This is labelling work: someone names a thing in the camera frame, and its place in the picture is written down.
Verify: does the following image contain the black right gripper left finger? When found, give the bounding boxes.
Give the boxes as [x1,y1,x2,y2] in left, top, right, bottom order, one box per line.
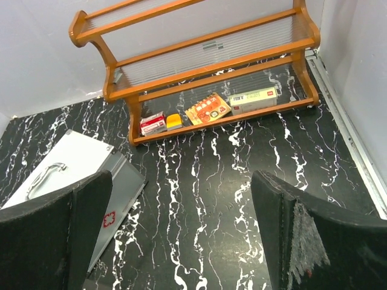
[1,170,112,289]

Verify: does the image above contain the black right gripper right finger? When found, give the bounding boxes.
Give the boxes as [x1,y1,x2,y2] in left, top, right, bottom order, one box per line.
[251,170,386,289]

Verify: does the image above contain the grey medicine case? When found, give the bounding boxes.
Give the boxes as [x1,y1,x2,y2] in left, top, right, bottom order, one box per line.
[4,129,147,270]

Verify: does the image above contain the long white medicine box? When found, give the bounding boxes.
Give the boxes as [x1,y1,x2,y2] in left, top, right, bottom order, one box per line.
[229,87,278,115]

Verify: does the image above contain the red white medicine box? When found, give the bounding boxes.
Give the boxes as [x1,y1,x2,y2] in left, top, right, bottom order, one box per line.
[140,111,167,137]

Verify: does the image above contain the orange medicine packet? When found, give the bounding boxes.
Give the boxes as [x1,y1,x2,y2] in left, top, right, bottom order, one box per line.
[185,92,231,125]

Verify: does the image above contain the small yellow box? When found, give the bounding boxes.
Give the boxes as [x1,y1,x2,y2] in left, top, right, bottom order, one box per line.
[166,114,183,131]

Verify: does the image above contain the orange wooden shelf rack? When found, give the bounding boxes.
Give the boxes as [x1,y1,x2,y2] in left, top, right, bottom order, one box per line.
[68,1,320,146]

